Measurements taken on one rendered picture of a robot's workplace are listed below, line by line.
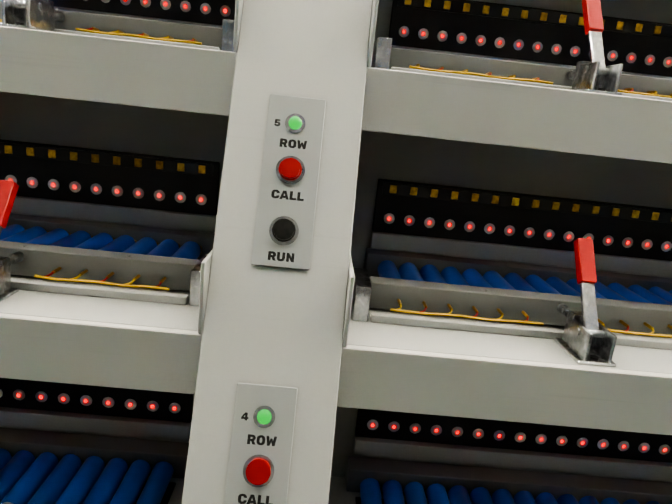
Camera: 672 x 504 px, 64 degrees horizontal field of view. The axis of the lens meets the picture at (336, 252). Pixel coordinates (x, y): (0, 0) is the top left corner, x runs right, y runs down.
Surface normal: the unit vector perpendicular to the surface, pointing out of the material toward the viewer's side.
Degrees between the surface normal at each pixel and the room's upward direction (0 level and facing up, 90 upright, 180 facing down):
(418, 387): 112
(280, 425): 90
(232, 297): 90
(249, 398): 90
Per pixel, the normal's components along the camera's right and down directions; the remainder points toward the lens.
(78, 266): 0.02, 0.25
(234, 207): 0.05, -0.13
